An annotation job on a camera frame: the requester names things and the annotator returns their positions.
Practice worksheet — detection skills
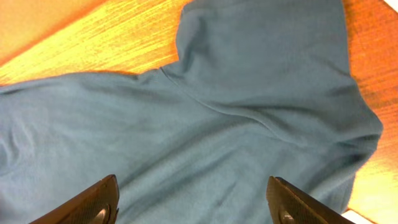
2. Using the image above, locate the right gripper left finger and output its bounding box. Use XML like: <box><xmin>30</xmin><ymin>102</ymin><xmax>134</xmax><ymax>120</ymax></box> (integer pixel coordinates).
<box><xmin>32</xmin><ymin>174</ymin><xmax>119</xmax><ymax>224</ymax></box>

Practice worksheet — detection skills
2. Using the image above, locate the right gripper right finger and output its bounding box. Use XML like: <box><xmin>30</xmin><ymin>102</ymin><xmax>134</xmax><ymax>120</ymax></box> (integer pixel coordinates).
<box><xmin>266</xmin><ymin>176</ymin><xmax>354</xmax><ymax>224</ymax></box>

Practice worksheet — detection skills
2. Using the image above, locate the dark blue polo shirt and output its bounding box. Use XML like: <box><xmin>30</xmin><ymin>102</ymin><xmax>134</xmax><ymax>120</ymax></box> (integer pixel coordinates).
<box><xmin>1</xmin><ymin>0</ymin><xmax>382</xmax><ymax>223</ymax></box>

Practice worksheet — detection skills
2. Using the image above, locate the white t-shirt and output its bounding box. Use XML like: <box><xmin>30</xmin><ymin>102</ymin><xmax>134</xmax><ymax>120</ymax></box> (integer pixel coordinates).
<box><xmin>343</xmin><ymin>0</ymin><xmax>397</xmax><ymax>224</ymax></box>

